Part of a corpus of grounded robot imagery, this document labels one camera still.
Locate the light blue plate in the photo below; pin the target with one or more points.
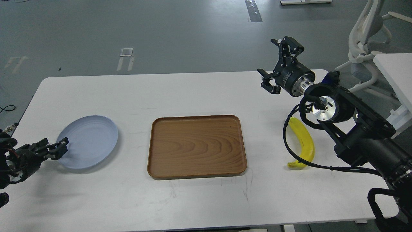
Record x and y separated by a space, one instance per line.
90 140

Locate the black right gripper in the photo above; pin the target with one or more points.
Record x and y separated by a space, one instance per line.
288 73

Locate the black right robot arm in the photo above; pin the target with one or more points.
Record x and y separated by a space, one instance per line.
363 138

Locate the white office chair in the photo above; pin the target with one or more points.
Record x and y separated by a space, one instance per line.
368 38

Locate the yellow banana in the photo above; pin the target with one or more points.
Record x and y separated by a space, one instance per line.
305 139

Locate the brown wooden tray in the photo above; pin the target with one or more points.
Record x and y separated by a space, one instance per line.
196 147

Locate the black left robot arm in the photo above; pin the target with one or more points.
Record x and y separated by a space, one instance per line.
7 158

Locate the white side table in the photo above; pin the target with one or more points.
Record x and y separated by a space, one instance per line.
397 70

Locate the white floor base board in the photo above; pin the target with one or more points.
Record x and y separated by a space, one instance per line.
296 2

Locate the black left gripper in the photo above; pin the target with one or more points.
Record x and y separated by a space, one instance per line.
28 162

